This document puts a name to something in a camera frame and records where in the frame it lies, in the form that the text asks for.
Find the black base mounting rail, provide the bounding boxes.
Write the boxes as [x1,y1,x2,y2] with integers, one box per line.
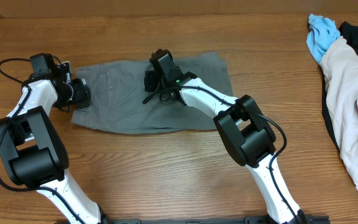
[54,215,331,224]

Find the black garment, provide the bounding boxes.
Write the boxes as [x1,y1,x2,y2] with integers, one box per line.
[322,21,358,151]

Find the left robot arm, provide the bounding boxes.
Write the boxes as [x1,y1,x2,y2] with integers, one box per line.
[0,53,110,223]

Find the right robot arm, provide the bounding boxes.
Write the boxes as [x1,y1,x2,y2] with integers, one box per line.
[143,49,307,223]

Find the grey shorts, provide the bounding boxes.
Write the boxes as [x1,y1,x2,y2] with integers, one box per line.
[71,60,216,134]

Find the pale pink garment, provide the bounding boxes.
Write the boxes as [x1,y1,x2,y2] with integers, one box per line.
[319,37,358,191]

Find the light blue cloth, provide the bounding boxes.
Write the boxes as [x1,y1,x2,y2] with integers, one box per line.
[306,14,343,63]

